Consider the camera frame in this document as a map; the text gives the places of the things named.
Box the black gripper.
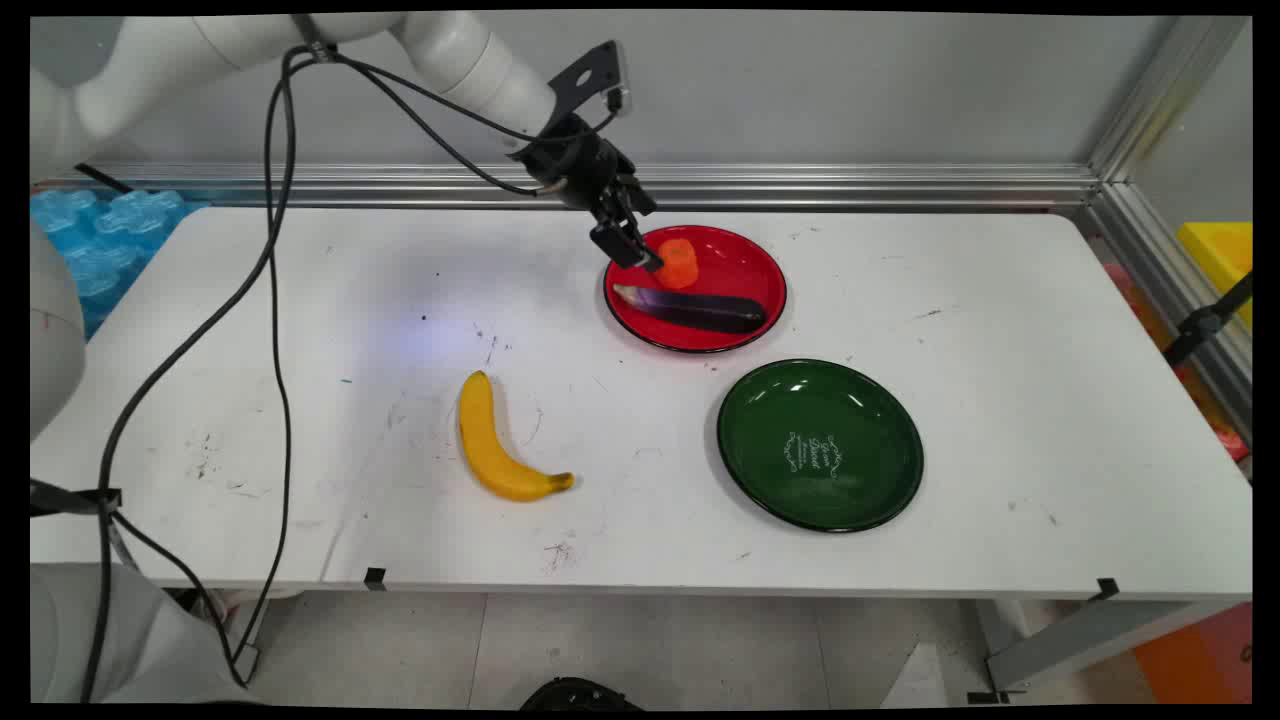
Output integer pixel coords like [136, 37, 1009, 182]
[505, 112, 665, 274]

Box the dark purple toy eggplant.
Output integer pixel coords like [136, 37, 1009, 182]
[612, 284, 768, 336]

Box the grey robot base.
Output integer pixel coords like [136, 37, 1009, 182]
[30, 562, 263, 706]

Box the orange toy carrot piece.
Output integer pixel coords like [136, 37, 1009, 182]
[655, 238, 700, 291]

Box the red plate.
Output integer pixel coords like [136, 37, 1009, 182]
[602, 224, 788, 355]

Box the yellow toy banana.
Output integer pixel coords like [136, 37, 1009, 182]
[457, 370, 576, 503]

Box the green plate with white print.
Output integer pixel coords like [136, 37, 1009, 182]
[716, 358, 925, 534]

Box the black round floor object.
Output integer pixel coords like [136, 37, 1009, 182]
[519, 677, 643, 711]

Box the blue plastic bubble tray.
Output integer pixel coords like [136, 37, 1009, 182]
[30, 189, 207, 341]

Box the yellow box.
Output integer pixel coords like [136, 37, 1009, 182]
[1176, 221, 1253, 331]

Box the grey table leg beam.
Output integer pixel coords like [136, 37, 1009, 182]
[968, 598, 1241, 704]

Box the red plastic item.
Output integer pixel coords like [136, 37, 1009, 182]
[1104, 262, 1251, 463]

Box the orange box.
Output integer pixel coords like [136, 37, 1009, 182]
[1132, 602, 1253, 704]

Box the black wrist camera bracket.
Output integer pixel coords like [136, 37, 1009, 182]
[547, 40, 633, 121]

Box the aluminium frame rail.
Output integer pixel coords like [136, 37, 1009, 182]
[30, 162, 1101, 213]
[1075, 180, 1253, 441]

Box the black cable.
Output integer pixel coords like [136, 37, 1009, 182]
[80, 45, 633, 706]
[105, 45, 561, 691]

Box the aluminium frame post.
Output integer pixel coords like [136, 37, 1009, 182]
[1088, 15, 1253, 183]

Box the black strap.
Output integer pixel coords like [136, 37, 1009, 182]
[30, 478, 123, 518]

